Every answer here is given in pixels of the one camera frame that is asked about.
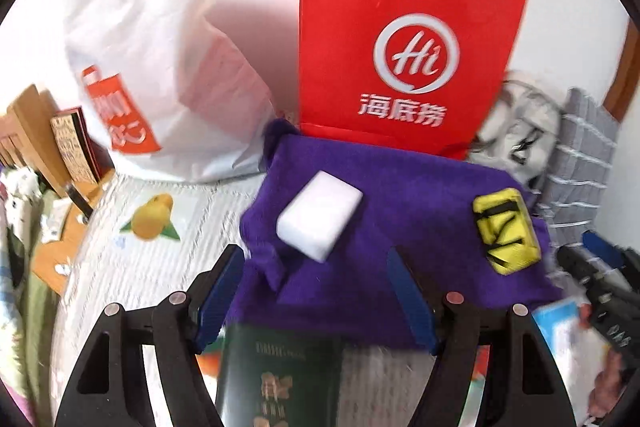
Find person's right hand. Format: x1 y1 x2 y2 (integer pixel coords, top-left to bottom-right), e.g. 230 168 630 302
587 352 633 419

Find grey checked cushion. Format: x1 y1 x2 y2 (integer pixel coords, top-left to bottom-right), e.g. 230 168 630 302
532 87 621 233

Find blue and white packet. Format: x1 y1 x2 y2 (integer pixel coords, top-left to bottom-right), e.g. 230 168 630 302
532 299 608 388

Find brown wooden door frame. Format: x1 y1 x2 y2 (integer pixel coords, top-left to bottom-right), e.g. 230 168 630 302
602 19 640 122

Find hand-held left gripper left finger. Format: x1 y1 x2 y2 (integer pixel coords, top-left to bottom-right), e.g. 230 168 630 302
52 244 246 427

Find white plastic bag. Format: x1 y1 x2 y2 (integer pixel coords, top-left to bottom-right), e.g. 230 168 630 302
62 0 281 182

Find fruit print bed mat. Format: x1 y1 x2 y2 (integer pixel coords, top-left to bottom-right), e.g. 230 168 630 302
50 172 601 427

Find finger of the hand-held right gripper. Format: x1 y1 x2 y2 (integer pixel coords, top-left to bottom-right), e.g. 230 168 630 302
556 246 626 305
582 231 640 280

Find red paper bag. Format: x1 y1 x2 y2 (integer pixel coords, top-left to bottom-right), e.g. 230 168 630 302
298 0 529 160

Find dark green box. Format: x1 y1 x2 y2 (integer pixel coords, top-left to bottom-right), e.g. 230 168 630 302
215 323 345 427

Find floral quilt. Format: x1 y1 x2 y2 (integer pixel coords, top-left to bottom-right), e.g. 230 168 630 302
0 167 63 427

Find grey fabric bag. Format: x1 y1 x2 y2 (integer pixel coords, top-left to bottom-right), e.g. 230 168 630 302
470 69 563 192

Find white sponge block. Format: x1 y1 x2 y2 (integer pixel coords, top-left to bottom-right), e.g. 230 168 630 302
276 170 364 264

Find purple towel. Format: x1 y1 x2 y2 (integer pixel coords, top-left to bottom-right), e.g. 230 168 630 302
222 118 566 350

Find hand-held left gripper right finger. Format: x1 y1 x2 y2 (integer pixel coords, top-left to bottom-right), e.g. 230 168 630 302
386 248 586 427

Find yellow pouch with black straps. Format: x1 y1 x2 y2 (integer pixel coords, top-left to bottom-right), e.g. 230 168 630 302
472 188 542 276

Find brown patterned box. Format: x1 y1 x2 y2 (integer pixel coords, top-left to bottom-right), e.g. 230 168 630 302
50 107 101 185

